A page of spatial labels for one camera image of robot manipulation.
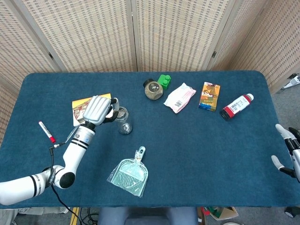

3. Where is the metal stand leg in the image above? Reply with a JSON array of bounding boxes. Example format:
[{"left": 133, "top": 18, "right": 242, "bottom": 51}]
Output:
[{"left": 276, "top": 73, "right": 300, "bottom": 94}]

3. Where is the cardboard box with items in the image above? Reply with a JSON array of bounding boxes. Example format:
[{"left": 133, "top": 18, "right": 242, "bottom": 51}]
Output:
[{"left": 197, "top": 206, "right": 239, "bottom": 225}]

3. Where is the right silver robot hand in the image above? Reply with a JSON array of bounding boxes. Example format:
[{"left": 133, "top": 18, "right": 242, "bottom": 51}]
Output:
[{"left": 271, "top": 124, "right": 300, "bottom": 183}]

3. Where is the teal dustpan in plastic bag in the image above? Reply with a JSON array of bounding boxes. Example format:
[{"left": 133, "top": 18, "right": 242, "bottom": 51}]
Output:
[{"left": 106, "top": 146, "right": 149, "bottom": 198}]

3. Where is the white pink tissue pack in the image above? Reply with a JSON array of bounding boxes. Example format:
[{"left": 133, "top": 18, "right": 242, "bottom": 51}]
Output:
[{"left": 163, "top": 82, "right": 197, "bottom": 114}]

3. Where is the clear glass jar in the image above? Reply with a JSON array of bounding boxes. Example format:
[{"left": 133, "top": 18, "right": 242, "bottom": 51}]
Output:
[{"left": 114, "top": 106, "right": 133, "bottom": 135}]

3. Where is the round olive grey device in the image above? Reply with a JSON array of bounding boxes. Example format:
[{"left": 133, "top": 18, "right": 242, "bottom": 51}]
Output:
[{"left": 142, "top": 78, "right": 165, "bottom": 100}]

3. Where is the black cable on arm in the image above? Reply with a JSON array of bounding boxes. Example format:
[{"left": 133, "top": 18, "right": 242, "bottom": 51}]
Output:
[{"left": 48, "top": 142, "right": 82, "bottom": 225}]

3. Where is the orange blue carton box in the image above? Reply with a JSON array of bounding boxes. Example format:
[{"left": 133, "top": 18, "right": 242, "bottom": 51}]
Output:
[{"left": 198, "top": 82, "right": 221, "bottom": 112}]

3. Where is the red white marker pen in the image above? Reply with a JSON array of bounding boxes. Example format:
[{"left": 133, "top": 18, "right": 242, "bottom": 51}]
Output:
[{"left": 38, "top": 121, "right": 56, "bottom": 143}]

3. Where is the red patterned wrapped box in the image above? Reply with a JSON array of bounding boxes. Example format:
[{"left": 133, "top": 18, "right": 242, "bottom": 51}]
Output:
[{"left": 73, "top": 103, "right": 89, "bottom": 124}]

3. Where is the woven folding screen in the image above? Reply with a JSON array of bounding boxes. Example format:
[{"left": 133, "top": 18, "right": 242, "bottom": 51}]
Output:
[{"left": 0, "top": 0, "right": 300, "bottom": 146}]

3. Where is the black caster wheel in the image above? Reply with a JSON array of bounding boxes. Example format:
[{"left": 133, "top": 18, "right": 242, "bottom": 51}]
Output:
[{"left": 285, "top": 206, "right": 300, "bottom": 218}]

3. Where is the blue table cloth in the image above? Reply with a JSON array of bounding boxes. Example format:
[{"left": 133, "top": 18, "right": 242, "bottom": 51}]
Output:
[{"left": 0, "top": 70, "right": 300, "bottom": 209}]

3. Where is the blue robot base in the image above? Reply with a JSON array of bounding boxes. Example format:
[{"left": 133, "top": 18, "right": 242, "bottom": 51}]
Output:
[{"left": 97, "top": 207, "right": 199, "bottom": 225}]

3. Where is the green toy building block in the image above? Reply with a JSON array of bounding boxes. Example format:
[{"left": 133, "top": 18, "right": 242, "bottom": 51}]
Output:
[{"left": 157, "top": 74, "right": 172, "bottom": 90}]

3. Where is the red white bottle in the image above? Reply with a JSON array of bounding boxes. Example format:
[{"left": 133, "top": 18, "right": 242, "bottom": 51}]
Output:
[{"left": 219, "top": 93, "right": 255, "bottom": 121}]

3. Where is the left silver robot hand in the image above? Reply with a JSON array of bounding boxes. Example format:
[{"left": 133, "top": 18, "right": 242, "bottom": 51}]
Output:
[{"left": 82, "top": 95, "right": 120, "bottom": 126}]

